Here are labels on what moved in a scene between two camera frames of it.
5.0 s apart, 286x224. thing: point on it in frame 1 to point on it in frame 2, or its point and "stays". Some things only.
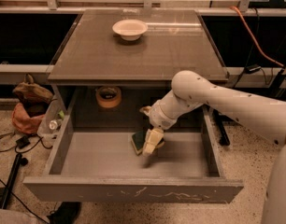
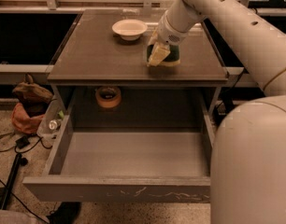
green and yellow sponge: x=138 y=141 to x=172 y=60
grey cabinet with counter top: x=115 y=64 stays
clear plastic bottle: x=52 y=119 stays
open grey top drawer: x=177 y=167 stays
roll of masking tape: x=108 y=96 stays
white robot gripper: x=157 y=117 to x=166 y=32
